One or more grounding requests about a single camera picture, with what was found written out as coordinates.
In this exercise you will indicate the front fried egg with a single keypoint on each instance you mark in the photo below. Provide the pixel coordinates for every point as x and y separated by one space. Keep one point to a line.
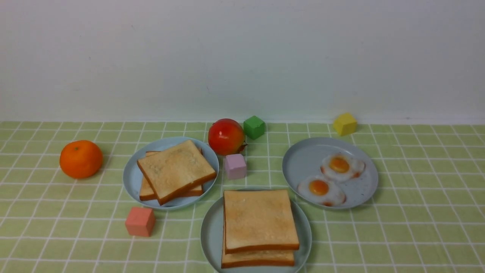
319 190

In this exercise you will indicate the fried egg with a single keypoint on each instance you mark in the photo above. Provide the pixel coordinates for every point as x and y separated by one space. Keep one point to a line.
319 190
341 167

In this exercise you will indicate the rear fried egg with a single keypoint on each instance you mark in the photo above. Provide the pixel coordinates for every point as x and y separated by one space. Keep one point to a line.
341 167

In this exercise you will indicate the orange mandarin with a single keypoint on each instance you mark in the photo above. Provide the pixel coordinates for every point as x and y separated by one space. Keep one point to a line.
80 159

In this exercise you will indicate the pink cube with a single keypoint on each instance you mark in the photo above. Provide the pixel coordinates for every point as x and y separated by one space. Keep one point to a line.
235 166

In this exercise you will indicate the green checkered tablecloth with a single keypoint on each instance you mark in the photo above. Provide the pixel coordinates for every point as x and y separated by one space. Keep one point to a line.
427 215

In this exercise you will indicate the teal empty plate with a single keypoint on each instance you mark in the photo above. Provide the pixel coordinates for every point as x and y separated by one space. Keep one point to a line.
211 239

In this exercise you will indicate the red-orange cube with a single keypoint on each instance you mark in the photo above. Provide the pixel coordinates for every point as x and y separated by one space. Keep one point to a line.
140 221

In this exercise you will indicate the red pomegranate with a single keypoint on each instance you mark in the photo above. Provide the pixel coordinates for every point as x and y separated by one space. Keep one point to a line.
226 136

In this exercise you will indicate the green cube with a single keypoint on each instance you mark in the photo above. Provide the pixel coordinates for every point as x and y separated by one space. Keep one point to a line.
254 127

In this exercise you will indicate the grey-blue egg plate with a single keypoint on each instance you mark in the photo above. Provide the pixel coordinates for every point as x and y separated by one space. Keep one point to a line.
304 158

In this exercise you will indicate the yellow cube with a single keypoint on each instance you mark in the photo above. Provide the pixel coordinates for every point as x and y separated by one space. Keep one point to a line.
345 124

